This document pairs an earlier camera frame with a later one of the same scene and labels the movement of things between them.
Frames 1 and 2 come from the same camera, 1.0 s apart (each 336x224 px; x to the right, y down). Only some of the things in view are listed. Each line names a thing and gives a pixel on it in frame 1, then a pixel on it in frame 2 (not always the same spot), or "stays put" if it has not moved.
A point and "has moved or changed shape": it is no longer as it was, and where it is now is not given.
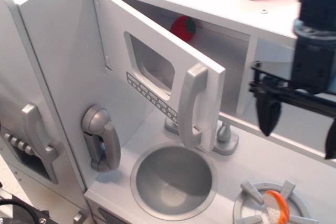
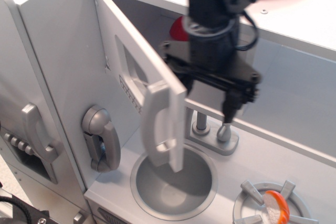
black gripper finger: (269, 112) -> (187, 80)
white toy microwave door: (185, 85) has moved or changed shape
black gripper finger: (330, 151) -> (233, 99)
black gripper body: (309, 81) -> (214, 60)
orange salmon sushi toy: (276, 208) stays put
